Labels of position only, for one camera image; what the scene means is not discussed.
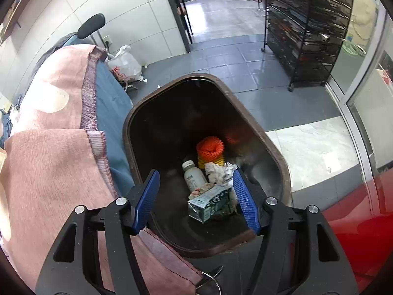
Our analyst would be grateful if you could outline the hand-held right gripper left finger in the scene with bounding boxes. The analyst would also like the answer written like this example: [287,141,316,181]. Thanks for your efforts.
[36,169,161,295]

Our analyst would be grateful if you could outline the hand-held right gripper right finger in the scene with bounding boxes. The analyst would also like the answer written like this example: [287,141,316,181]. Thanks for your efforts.
[232,168,360,295]

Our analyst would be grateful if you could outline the green drink carton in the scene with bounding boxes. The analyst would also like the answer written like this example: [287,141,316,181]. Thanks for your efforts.
[188,184,238,223]

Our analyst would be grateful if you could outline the white tissue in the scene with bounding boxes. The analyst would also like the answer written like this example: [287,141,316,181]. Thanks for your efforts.
[204,161,238,185]

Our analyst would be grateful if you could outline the white plastic bottle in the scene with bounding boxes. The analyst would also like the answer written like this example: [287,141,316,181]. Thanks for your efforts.
[182,160,209,193]

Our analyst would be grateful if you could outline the orange foam net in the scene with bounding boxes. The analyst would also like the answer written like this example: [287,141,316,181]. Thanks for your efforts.
[196,136,225,169]

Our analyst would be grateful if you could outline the brown trash bin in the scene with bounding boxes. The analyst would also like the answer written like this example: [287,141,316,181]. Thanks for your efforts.
[122,73,292,259]

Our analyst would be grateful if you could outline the crumpled pink white wrapper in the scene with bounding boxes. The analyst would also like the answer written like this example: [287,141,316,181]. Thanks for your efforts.
[189,183,215,199]

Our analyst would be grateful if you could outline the blue cloth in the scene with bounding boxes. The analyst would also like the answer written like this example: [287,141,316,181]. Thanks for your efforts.
[81,56,136,197]

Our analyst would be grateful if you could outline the pink blanket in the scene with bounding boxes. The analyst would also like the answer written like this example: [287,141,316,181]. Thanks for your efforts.
[0,44,203,295]

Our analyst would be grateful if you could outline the red cloth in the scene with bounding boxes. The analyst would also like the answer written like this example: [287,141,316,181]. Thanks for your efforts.
[322,172,393,287]

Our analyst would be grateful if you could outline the aluminium glass door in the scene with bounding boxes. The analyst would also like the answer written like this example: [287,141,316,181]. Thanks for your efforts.
[325,0,393,185]

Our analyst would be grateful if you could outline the white plastic bag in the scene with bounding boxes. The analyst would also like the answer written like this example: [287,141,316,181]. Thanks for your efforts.
[106,45,144,83]

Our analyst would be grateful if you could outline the black chair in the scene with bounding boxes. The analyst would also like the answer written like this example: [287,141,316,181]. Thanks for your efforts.
[77,14,106,50]

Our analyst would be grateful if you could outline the green plastic bag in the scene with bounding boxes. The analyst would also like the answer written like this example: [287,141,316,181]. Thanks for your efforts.
[342,41,365,56]

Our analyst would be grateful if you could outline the beige garment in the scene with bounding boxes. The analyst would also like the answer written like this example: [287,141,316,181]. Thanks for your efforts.
[350,3,379,41]

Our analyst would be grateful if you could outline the metal key ring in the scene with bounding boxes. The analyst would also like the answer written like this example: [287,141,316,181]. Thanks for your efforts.
[195,266,225,295]

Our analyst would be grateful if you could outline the black wire rack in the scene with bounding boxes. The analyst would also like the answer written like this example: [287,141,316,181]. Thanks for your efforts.
[261,0,355,92]

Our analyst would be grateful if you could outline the wooden wall shelf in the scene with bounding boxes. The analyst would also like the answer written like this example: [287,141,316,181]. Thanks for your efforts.
[0,0,56,44]

